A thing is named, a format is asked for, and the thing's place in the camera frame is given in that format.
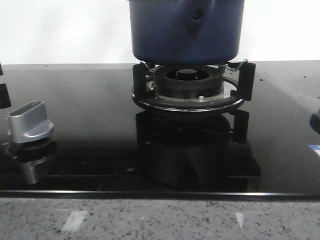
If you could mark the black pot support grate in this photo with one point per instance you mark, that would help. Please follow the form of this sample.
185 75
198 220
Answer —
237 88

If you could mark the blue cooking pot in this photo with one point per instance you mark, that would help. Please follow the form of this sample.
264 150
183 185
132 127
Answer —
185 32

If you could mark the blue white label sticker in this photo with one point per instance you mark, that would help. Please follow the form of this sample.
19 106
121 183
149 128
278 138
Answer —
315 148

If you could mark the left burner pot support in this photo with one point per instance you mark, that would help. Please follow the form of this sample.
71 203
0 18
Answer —
5 101

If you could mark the silver stove control knob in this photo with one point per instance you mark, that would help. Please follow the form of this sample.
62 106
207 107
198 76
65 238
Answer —
29 123

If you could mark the silver wire pot reducer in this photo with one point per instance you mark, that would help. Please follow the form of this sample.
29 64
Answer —
231 66

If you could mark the black glass cooktop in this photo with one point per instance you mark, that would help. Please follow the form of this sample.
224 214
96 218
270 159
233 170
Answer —
105 146

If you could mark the black gas burner head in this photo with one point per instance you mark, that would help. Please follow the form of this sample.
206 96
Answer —
188 83

